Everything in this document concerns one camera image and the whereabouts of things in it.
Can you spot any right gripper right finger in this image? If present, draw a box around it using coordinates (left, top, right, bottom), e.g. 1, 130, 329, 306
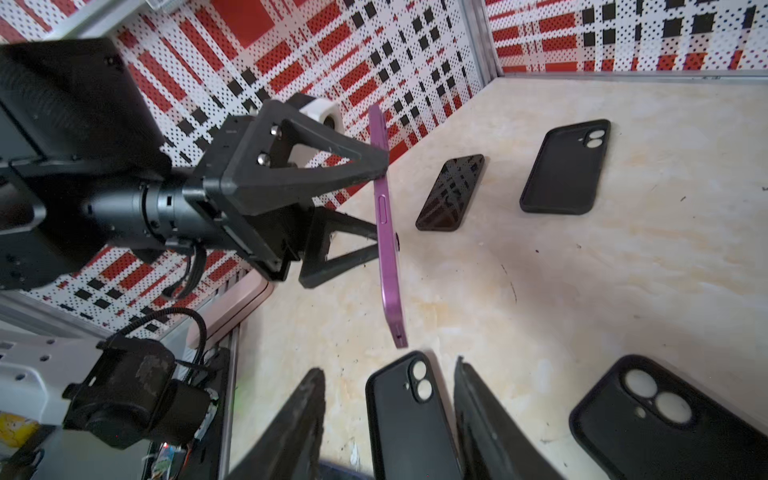
453, 357, 561, 479

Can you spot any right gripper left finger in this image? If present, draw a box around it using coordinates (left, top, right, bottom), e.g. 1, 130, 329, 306
228, 368, 326, 480

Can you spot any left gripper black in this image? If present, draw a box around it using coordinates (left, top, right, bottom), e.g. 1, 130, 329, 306
184, 94, 389, 289

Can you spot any black phone case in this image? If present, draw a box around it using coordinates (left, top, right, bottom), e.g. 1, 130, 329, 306
569, 355, 767, 479
519, 119, 611, 215
365, 351, 462, 479

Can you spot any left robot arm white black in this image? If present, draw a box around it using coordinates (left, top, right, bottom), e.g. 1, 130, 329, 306
1, 38, 394, 299

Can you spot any blue phone black screen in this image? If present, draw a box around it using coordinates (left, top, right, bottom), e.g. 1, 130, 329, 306
316, 460, 372, 480

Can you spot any pink phone case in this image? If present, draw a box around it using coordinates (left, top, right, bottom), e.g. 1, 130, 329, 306
198, 270, 274, 349

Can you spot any phone with plaid reflection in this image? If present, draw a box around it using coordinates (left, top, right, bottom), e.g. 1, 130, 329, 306
415, 155, 485, 232

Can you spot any black phone case top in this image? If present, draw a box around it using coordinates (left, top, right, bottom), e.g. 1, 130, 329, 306
519, 119, 611, 215

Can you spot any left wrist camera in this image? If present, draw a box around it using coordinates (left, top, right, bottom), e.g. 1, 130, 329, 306
63, 337, 212, 450

